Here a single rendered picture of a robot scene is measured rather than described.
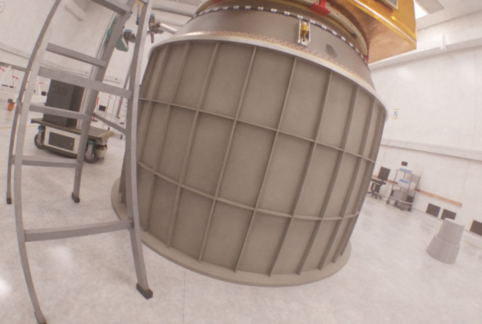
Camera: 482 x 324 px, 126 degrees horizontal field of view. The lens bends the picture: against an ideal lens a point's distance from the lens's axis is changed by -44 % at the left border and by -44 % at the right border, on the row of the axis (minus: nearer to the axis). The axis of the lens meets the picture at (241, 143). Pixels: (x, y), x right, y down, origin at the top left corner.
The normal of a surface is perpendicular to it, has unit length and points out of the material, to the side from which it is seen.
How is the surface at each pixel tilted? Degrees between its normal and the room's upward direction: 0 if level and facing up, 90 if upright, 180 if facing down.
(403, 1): 90
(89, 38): 90
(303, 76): 90
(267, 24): 62
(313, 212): 90
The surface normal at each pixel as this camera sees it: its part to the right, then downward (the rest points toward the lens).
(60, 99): 0.36, 0.14
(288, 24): 0.08, -0.42
